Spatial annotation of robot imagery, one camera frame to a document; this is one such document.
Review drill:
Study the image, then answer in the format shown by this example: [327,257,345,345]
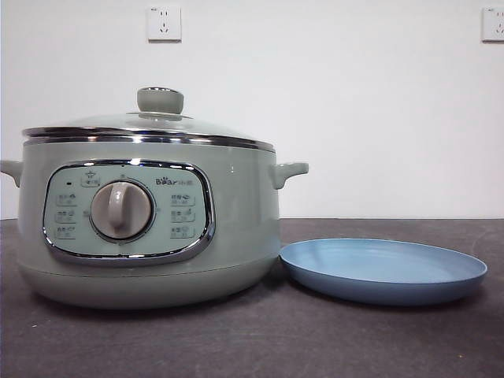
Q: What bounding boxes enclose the white wall socket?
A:
[480,6,504,43]
[147,5,183,43]

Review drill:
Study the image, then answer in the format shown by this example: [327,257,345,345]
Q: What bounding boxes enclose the pale green electric steamer pot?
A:
[0,135,310,310]

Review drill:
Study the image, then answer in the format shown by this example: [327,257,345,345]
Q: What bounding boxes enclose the blue plate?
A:
[279,237,489,306]

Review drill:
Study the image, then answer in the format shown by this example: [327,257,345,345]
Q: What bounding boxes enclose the glass lid with green knob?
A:
[21,86,277,151]

